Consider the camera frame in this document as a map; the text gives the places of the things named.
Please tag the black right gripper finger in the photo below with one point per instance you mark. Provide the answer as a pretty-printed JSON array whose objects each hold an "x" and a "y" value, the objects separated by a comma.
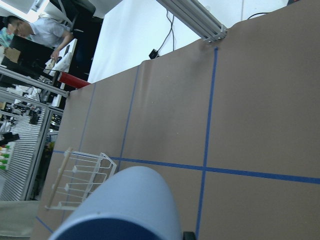
[{"x": 189, "y": 235}]

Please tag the light blue plastic cup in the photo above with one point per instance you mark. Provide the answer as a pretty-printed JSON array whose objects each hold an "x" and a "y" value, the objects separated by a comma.
[{"x": 134, "y": 204}]

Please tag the black power adapter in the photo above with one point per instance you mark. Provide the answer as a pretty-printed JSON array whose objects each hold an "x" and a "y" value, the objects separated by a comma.
[{"x": 154, "y": 54}]

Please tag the red roll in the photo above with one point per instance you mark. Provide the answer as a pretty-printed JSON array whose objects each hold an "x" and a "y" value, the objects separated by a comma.
[{"x": 72, "y": 81}]

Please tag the black computer monitor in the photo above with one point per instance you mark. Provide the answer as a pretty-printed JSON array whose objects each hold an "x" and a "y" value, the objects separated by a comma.
[{"x": 32, "y": 58}]

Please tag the person in white shirt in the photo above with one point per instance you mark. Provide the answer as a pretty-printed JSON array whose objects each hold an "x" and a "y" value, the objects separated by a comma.
[{"x": 45, "y": 31}]

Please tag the white wire cup holder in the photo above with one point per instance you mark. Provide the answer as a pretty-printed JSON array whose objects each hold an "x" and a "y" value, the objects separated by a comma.
[{"x": 79, "y": 175}]

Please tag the aluminium fence frame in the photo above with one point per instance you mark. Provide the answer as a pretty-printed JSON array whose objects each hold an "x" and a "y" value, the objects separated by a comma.
[{"x": 30, "y": 116}]

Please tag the aluminium frame post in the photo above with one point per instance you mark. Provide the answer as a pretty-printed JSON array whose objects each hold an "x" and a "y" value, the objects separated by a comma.
[{"x": 194, "y": 15}]

